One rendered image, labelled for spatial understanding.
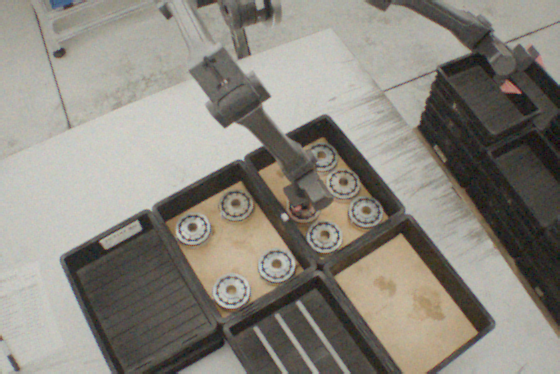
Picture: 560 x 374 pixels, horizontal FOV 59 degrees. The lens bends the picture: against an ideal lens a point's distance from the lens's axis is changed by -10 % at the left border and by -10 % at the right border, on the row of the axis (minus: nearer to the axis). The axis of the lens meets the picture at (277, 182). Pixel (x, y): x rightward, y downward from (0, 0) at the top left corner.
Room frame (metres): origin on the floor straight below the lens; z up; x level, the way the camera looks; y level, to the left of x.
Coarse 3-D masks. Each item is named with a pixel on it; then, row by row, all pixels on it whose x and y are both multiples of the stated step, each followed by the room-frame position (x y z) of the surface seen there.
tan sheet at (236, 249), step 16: (224, 192) 0.77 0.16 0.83; (192, 208) 0.72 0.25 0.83; (208, 208) 0.72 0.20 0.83; (256, 208) 0.72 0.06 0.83; (224, 224) 0.67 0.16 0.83; (256, 224) 0.67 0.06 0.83; (176, 240) 0.62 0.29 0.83; (224, 240) 0.62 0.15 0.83; (240, 240) 0.62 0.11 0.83; (256, 240) 0.62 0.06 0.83; (272, 240) 0.62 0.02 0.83; (192, 256) 0.57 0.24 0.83; (208, 256) 0.57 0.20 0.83; (224, 256) 0.57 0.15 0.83; (240, 256) 0.57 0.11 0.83; (256, 256) 0.57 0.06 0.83; (208, 272) 0.52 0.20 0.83; (224, 272) 0.52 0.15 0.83; (240, 272) 0.52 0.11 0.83; (256, 272) 0.52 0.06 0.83; (208, 288) 0.47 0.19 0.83; (256, 288) 0.47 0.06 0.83; (272, 288) 0.47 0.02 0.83
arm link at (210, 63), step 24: (168, 0) 0.91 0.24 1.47; (192, 0) 0.91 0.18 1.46; (192, 24) 0.77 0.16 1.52; (192, 48) 0.69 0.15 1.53; (216, 48) 0.66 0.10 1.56; (192, 72) 0.63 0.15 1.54; (216, 72) 0.63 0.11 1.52; (240, 72) 0.63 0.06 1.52; (216, 96) 0.60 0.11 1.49; (240, 96) 0.61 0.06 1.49
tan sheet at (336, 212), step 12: (276, 168) 0.85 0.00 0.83; (336, 168) 0.85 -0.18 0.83; (348, 168) 0.85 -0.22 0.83; (264, 180) 0.81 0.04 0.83; (276, 180) 0.81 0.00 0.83; (288, 180) 0.81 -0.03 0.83; (324, 180) 0.81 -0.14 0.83; (276, 192) 0.77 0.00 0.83; (360, 192) 0.77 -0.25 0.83; (336, 204) 0.73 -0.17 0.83; (348, 204) 0.73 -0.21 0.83; (324, 216) 0.69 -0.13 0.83; (336, 216) 0.69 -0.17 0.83; (384, 216) 0.68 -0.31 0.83; (300, 228) 0.65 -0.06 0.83; (348, 228) 0.65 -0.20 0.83; (324, 240) 0.61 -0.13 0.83; (348, 240) 0.61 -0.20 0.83
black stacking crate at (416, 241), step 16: (400, 224) 0.62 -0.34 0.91; (384, 240) 0.59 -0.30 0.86; (416, 240) 0.58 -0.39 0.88; (352, 256) 0.53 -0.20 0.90; (432, 256) 0.53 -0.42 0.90; (336, 272) 0.51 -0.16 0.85; (432, 272) 0.50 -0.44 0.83; (448, 272) 0.47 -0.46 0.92; (448, 288) 0.44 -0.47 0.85; (464, 304) 0.39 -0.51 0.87; (480, 320) 0.34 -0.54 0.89; (432, 368) 0.23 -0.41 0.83
